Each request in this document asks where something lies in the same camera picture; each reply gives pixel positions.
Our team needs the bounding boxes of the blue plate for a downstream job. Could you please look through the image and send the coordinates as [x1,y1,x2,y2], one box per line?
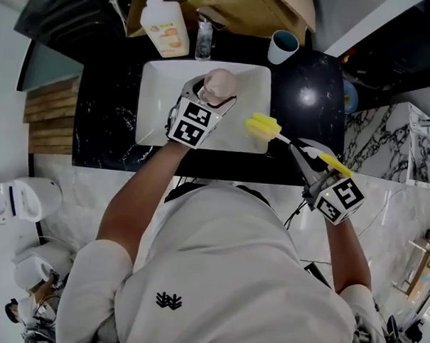
[341,78,360,116]

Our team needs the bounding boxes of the person's right forearm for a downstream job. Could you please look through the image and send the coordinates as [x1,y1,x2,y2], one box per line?
[319,216,375,296]

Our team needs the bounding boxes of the white toilet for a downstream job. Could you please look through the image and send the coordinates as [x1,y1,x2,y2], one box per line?
[0,175,65,229]

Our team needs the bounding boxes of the black marble counter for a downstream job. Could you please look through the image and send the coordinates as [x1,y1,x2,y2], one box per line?
[70,36,349,188]

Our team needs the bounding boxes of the frosted glass panel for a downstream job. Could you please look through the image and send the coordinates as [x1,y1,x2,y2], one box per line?
[16,39,86,94]

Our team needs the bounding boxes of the clear glass bottle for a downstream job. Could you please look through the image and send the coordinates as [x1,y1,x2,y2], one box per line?
[193,18,215,62]

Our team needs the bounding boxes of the wooden steps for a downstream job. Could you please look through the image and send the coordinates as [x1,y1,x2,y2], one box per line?
[21,74,81,157]

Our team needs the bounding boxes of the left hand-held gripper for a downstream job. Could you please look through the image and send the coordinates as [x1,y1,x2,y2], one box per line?
[165,75,239,152]

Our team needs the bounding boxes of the white soap bottle orange label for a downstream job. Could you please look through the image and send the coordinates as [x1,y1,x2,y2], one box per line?
[137,0,193,60]

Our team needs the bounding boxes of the person's white shirt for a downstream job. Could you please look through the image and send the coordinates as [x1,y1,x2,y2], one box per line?
[55,176,395,343]

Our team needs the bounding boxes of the white rectangular sink basin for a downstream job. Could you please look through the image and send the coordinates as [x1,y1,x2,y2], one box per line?
[134,57,274,156]

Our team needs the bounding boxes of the pale blue cup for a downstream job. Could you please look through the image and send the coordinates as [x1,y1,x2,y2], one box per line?
[267,29,301,67]

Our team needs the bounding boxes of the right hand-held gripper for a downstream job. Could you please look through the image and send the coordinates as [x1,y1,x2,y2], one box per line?
[284,137,369,227]

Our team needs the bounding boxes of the pink cup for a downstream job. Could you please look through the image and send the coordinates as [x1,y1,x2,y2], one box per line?
[198,67,240,108]

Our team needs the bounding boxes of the white marble veined cabinet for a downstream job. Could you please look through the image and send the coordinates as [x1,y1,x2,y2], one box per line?
[342,98,430,188]

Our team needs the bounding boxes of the person's left forearm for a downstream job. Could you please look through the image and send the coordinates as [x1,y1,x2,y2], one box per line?
[95,137,190,273]

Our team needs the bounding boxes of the yellow sponge bottle brush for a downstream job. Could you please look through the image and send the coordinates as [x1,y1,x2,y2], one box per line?
[240,111,356,179]

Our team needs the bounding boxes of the white appliance with open lid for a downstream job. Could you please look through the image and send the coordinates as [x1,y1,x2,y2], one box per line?
[10,238,74,293]

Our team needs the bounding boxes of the black screen device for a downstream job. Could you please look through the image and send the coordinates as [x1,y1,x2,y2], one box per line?
[302,261,333,289]

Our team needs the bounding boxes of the black shelf unit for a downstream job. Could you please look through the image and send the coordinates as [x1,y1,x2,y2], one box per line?
[321,0,430,114]

